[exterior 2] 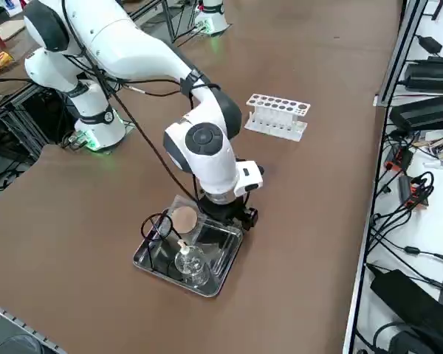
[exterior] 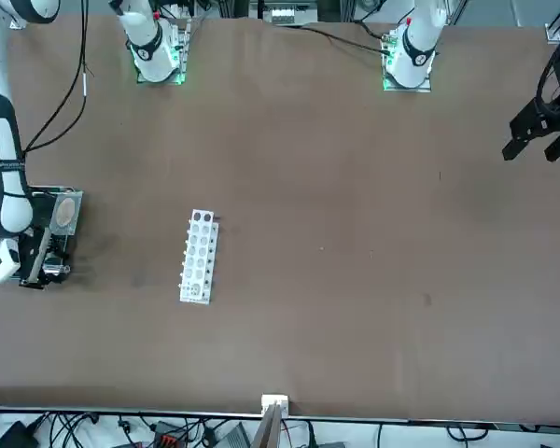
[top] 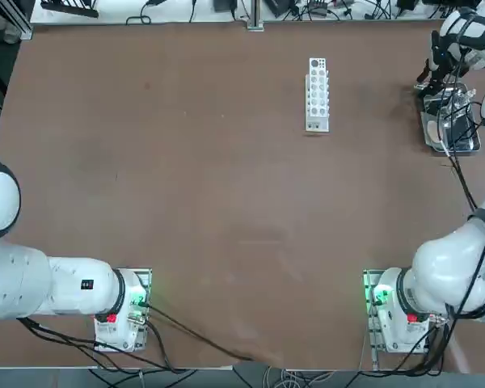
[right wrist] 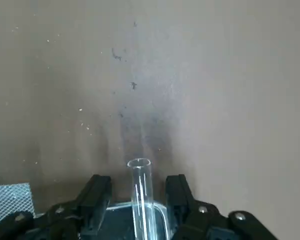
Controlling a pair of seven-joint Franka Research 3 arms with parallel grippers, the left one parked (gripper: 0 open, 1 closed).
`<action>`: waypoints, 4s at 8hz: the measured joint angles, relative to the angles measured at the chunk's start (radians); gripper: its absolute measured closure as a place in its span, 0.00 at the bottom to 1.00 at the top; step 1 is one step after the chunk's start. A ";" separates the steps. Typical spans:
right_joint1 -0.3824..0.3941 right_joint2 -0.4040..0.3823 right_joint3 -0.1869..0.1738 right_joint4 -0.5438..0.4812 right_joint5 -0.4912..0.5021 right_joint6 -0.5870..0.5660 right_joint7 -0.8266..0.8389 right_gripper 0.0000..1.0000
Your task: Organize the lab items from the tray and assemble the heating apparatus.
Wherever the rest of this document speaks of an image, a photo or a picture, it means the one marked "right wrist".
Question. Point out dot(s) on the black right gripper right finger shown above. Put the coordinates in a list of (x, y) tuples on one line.
[(180, 197)]

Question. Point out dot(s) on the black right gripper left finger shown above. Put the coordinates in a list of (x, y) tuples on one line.
[(95, 195)]

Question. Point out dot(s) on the glass test tube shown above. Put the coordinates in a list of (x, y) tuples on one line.
[(140, 190)]

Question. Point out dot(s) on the steel tray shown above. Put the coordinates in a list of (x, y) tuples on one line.
[(120, 225)]

